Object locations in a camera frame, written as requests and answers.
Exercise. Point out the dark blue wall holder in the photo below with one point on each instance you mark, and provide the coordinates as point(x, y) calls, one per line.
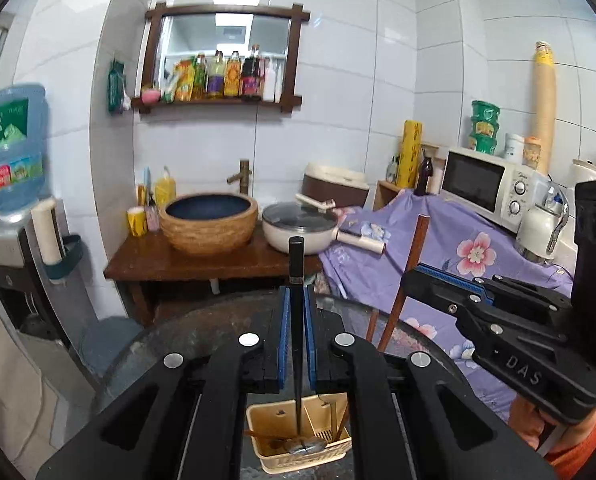
point(70, 260)

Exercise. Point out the white pot with lid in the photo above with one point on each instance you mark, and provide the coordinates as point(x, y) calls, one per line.
point(278, 237)

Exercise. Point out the white lint roller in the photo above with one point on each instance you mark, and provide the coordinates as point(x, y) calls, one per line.
point(363, 242)

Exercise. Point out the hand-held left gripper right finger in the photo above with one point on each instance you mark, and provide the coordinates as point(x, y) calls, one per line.
point(310, 350)

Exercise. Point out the bamboo style faucet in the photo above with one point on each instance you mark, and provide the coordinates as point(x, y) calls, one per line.
point(244, 175)

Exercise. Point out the white microwave oven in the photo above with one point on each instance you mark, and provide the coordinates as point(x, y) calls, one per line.
point(473, 180)

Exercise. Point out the small pink bottle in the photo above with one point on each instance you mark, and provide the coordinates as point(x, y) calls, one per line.
point(153, 217)

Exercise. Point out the wooden washstand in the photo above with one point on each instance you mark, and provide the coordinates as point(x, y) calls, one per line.
point(203, 265)

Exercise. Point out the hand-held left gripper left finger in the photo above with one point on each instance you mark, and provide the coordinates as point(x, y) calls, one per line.
point(284, 350)

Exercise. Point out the brown glass bottle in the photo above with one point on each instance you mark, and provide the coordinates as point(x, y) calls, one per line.
point(424, 180)

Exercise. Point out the white squeeze bottle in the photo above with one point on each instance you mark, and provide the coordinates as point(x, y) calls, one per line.
point(269, 85)

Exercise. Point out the cream plastic utensil holder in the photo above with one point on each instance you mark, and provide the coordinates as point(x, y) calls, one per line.
point(298, 460)

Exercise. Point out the wooden framed mirror shelf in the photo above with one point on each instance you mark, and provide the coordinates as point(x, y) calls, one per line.
point(218, 9)

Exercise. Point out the purple floral cloth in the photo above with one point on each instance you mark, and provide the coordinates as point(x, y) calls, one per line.
point(448, 230)

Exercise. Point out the dark soy sauce bottle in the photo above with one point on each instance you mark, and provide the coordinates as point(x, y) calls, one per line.
point(251, 77)

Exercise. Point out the orange lid jar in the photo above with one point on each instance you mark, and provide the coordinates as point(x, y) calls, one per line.
point(531, 152)

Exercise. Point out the green hanging packet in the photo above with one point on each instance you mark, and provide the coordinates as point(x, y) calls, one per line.
point(116, 85)

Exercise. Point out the tall stack of paper cups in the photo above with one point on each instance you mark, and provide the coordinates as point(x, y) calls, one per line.
point(544, 110)

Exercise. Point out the white jar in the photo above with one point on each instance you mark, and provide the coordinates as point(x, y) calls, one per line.
point(514, 147)

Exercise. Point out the beige cloth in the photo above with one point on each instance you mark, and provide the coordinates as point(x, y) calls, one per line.
point(8, 385)

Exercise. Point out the person's right hand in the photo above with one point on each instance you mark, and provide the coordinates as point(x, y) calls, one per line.
point(525, 425)

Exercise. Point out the white kettle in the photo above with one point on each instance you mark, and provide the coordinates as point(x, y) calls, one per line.
point(538, 230)

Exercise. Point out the woven wash basin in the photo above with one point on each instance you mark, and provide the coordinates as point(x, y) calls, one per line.
point(208, 230)

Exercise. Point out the blue water bottle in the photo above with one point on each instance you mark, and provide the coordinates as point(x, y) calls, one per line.
point(13, 150)

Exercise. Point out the green bottle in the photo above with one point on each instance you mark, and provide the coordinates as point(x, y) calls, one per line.
point(201, 80)

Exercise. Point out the grey water dispenser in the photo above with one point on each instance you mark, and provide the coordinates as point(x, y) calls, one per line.
point(3, 245)

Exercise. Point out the purple label bottle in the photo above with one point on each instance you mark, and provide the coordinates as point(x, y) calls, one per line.
point(216, 80)

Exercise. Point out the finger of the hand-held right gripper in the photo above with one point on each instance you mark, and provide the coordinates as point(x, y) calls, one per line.
point(523, 292)
point(438, 290)

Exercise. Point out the brown and white rice cooker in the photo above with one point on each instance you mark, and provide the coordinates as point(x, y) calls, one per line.
point(335, 180)

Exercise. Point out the amber oil bottle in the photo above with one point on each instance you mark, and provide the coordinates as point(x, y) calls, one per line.
point(233, 77)

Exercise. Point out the small clear bottle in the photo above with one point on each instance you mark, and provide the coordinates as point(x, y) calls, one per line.
point(392, 172)

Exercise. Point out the yellow roll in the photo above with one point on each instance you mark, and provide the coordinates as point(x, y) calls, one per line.
point(410, 155)

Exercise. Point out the yellow soap bottle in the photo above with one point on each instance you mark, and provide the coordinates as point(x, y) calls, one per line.
point(165, 190)

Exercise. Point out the yellow cup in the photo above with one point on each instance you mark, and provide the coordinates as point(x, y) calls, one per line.
point(137, 222)

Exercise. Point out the wooden crate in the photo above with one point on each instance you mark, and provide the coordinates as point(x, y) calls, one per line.
point(385, 195)

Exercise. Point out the yellow snack packet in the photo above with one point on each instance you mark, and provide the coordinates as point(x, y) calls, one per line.
point(185, 82)

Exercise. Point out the pink bowl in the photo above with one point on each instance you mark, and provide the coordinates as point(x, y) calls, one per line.
point(151, 95)

